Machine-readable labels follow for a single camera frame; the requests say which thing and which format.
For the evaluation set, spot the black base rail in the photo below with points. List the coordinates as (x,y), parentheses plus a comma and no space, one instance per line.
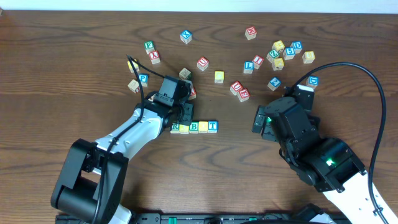
(308,214)

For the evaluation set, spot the red A block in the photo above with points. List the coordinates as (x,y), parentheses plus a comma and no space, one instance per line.
(193,94)

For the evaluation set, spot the red U block lower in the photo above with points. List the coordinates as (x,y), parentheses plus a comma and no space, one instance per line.
(236,87)

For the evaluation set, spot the blue D block lower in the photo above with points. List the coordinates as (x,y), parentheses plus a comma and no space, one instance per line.
(312,82)

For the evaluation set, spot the blue L block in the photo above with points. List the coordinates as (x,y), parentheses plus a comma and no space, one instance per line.
(248,67)

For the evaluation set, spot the blue T block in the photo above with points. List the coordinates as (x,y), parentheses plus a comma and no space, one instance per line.
(212,127)

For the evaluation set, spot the blue 2 block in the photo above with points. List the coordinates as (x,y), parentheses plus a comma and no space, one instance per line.
(274,83)

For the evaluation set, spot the plain wood red-sided block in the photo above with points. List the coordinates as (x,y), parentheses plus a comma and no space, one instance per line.
(134,86)

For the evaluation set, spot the blue X block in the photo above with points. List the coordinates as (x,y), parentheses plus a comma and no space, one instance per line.
(186,36)

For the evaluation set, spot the plain wood green-sided block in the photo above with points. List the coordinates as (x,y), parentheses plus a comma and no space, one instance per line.
(185,74)

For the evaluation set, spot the red H block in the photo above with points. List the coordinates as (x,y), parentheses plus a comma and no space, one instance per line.
(250,33)

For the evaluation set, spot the yellow 8 block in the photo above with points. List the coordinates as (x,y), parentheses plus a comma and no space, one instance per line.
(308,57)

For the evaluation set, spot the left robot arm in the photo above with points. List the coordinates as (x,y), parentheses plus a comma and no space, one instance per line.
(91,180)

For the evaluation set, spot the green R block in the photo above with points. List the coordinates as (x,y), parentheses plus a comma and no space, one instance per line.
(175,128)

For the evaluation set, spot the red E block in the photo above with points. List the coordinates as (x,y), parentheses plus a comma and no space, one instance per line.
(243,95)

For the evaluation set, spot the blue D block upper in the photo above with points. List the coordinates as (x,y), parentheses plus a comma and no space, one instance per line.
(297,46)

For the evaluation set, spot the yellow picture block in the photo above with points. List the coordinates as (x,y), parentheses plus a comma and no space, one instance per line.
(151,98)

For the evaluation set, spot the red U block upper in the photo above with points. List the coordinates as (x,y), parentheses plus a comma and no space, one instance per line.
(202,63)

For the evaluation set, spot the yellow block below Z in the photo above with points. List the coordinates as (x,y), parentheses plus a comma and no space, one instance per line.
(277,64)

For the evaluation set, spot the green Z block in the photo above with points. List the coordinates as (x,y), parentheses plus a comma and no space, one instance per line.
(272,55)

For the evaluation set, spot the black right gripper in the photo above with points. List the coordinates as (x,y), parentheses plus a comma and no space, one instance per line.
(259,123)

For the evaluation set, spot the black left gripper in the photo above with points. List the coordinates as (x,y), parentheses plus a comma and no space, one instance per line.
(187,112)

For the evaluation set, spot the blue d block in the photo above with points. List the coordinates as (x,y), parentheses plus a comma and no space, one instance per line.
(297,46)
(312,82)

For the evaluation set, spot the yellow O block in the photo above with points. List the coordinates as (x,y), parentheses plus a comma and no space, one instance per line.
(184,129)

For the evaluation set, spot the blue P block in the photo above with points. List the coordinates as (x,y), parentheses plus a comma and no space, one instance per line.
(144,79)

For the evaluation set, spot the green F block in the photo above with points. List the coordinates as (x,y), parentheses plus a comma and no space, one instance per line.
(149,46)

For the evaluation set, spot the green B block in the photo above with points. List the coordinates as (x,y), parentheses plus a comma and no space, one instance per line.
(194,129)

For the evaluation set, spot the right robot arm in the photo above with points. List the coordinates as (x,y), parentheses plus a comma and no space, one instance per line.
(327,164)

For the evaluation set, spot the red u block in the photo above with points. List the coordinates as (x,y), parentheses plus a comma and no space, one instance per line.
(236,87)
(202,63)

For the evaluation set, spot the red I block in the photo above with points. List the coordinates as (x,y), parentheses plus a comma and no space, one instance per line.
(257,61)

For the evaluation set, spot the blue 5 block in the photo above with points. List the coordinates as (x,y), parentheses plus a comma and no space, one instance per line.
(288,53)

